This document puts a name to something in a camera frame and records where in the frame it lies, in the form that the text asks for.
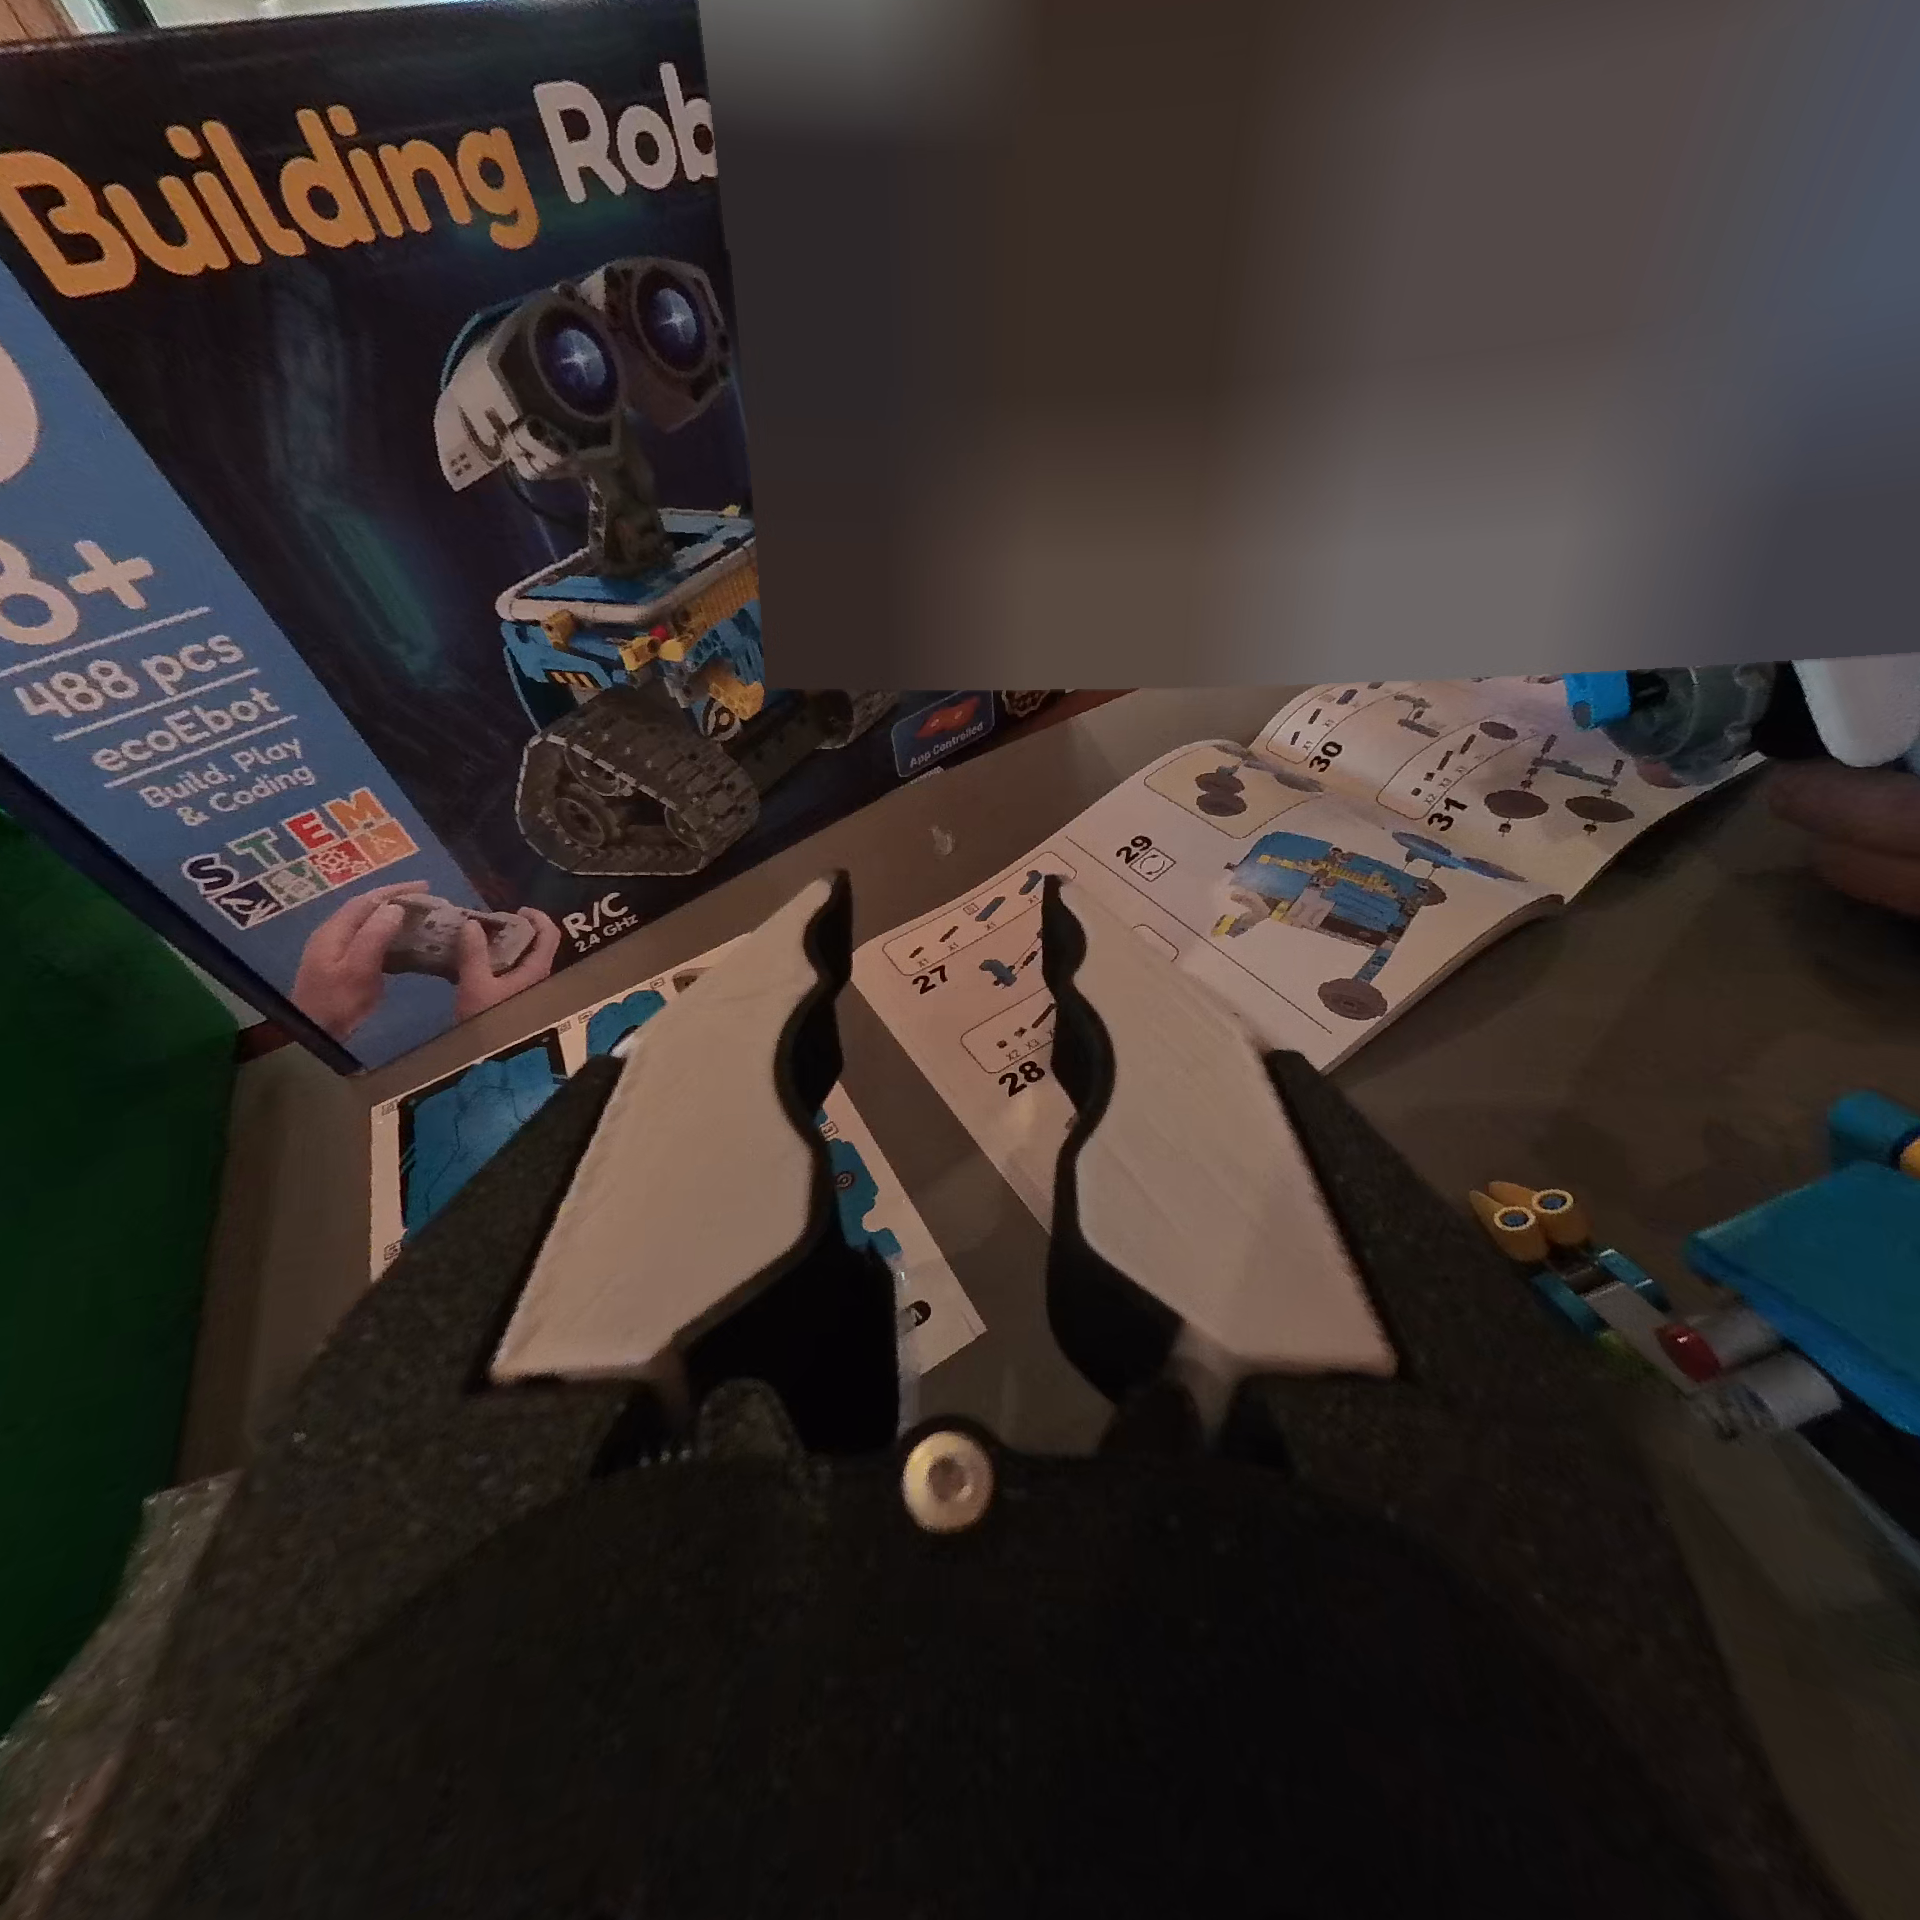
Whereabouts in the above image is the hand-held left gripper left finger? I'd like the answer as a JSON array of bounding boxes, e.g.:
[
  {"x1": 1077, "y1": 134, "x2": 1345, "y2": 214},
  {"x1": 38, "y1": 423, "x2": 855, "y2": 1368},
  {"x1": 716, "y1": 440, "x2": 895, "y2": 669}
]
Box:
[{"x1": 488, "y1": 871, "x2": 856, "y2": 1385}]

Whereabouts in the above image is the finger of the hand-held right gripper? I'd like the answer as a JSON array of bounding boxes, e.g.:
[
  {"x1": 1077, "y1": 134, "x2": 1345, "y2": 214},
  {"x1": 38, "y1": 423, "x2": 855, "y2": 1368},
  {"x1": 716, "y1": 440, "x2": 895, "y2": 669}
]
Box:
[{"x1": 1791, "y1": 655, "x2": 1920, "y2": 774}]

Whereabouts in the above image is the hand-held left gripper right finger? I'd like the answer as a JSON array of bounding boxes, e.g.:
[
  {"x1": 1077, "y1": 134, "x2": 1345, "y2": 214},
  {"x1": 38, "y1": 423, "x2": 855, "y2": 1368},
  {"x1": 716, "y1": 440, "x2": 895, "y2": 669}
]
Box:
[{"x1": 1035, "y1": 872, "x2": 1404, "y2": 1383}]

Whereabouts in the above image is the blue beam with grey wheels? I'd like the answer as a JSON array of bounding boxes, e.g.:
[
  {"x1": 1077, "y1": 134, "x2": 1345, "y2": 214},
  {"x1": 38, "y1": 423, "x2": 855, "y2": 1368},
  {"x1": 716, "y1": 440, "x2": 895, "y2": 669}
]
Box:
[{"x1": 1559, "y1": 662, "x2": 1787, "y2": 781}]

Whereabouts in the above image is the person's right hand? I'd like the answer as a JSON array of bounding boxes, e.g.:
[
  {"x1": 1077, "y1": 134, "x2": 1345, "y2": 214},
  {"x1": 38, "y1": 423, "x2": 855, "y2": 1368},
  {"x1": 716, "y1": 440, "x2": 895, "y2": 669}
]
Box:
[{"x1": 1767, "y1": 757, "x2": 1920, "y2": 916}]

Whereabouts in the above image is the blue sticker sheet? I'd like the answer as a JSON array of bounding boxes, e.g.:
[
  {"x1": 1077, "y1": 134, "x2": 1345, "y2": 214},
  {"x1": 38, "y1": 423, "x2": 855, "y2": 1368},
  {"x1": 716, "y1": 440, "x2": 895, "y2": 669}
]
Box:
[{"x1": 371, "y1": 970, "x2": 987, "y2": 1383}]

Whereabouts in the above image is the white instruction booklet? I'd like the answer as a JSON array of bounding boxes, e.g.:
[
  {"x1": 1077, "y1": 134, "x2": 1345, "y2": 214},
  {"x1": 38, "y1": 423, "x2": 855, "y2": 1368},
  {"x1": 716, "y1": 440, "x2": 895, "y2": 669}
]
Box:
[{"x1": 853, "y1": 678, "x2": 1772, "y2": 1238}]

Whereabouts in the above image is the small yellow blue brick piece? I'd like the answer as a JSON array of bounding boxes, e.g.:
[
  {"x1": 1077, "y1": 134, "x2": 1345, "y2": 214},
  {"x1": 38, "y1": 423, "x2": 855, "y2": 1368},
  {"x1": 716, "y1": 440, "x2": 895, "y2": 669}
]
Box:
[{"x1": 1467, "y1": 1180, "x2": 1671, "y2": 1327}]

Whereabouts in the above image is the blue toy robot body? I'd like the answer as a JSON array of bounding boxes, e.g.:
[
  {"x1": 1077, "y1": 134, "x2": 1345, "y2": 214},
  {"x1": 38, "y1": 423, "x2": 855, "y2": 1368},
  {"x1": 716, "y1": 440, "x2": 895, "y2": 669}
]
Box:
[{"x1": 1649, "y1": 1088, "x2": 1920, "y2": 1518}]

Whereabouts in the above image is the green plastic bin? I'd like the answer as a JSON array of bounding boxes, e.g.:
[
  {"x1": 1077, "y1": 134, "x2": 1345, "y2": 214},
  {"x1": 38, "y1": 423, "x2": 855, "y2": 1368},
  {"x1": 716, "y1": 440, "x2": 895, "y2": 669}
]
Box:
[{"x1": 0, "y1": 808, "x2": 243, "y2": 1727}]

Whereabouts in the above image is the blue robot kit box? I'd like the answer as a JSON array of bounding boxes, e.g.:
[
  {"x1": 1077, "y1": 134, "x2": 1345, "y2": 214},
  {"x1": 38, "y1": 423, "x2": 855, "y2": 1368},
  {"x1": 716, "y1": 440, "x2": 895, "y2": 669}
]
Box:
[{"x1": 0, "y1": 0, "x2": 1134, "y2": 1079}]

